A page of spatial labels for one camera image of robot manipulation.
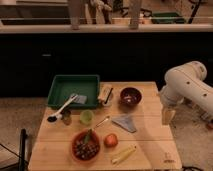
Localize tan scrub brush block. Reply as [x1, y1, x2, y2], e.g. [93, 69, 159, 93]
[98, 84, 113, 106]

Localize green bin in background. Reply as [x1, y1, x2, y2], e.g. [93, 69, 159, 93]
[151, 12, 185, 24]

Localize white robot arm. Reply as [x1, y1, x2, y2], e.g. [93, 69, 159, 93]
[159, 61, 213, 125]

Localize light green cup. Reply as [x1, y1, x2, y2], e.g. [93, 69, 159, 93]
[80, 110, 94, 125]

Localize grey triangular cloth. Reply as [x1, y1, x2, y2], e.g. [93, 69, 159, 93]
[111, 115, 137, 133]

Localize green plastic tray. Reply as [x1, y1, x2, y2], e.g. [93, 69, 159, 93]
[47, 75, 100, 109]

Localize dark purple bowl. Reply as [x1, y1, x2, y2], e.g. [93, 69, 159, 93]
[120, 87, 142, 107]

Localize black pole at left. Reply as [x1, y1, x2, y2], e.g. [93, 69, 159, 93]
[18, 129, 27, 171]

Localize grey sponge in tray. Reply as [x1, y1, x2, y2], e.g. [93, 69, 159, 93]
[74, 95, 87, 104]

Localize yellow banana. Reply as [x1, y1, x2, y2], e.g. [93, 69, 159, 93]
[111, 146, 137, 164]

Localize orange bowl with grapes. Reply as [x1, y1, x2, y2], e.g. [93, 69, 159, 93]
[70, 130, 100, 164]

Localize red orange tomato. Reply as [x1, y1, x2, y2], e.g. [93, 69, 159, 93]
[104, 134, 118, 148]

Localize metal spoon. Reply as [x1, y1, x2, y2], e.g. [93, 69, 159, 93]
[91, 116, 110, 131]

